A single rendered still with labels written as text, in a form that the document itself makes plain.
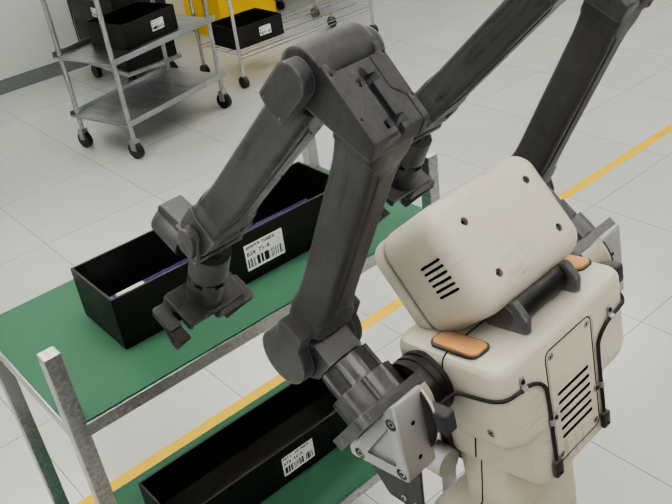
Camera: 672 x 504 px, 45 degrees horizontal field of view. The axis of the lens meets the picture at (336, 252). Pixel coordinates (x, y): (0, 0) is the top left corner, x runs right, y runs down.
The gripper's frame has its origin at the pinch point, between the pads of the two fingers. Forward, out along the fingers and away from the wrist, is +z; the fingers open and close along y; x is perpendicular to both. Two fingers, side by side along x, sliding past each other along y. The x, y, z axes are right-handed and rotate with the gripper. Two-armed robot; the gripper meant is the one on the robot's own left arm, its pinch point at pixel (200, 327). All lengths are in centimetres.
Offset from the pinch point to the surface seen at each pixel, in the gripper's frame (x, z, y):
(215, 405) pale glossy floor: -40, 145, -51
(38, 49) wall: -400, 299, -192
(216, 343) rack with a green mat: -5.8, 21.8, -10.1
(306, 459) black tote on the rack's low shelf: 9, 78, -33
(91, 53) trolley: -271, 197, -154
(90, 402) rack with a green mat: -10.3, 23.7, 13.8
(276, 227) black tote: -18.5, 18.2, -35.6
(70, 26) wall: -402, 291, -221
